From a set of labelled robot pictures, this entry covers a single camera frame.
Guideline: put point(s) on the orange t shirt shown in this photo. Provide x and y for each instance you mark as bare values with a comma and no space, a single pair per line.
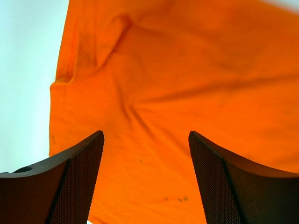
147,72

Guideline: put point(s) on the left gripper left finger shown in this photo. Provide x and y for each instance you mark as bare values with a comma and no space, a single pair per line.
56,190

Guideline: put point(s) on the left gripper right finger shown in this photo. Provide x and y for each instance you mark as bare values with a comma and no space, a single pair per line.
236,190

